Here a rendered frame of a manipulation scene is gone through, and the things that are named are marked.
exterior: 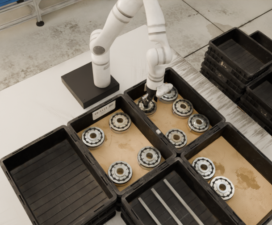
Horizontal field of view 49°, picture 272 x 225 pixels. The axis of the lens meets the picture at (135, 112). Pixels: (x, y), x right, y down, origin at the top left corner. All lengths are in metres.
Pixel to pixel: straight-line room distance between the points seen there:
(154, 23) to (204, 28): 2.15
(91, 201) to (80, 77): 0.73
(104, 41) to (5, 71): 1.63
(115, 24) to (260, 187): 0.93
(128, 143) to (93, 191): 0.27
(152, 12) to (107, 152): 0.62
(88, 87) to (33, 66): 1.28
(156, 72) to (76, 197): 0.61
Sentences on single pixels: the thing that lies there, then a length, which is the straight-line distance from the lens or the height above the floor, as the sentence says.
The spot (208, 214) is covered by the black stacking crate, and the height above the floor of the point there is 0.83.
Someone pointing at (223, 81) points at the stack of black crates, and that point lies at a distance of 2.32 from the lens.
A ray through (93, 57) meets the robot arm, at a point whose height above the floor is 0.95.
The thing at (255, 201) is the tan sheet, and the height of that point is 0.83.
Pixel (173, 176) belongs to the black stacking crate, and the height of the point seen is 0.83.
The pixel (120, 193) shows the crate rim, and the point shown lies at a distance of 1.17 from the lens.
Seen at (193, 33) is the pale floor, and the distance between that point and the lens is 3.24.
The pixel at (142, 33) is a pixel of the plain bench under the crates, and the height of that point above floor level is 0.70.
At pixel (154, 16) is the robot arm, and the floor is 1.31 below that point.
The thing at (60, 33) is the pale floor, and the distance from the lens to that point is 3.14.
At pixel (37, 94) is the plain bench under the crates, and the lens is 1.74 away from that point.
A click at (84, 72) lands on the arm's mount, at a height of 0.75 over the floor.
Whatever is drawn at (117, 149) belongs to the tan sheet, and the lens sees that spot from 1.36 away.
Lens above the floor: 2.03
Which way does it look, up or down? 55 degrees down
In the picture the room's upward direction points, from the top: 6 degrees clockwise
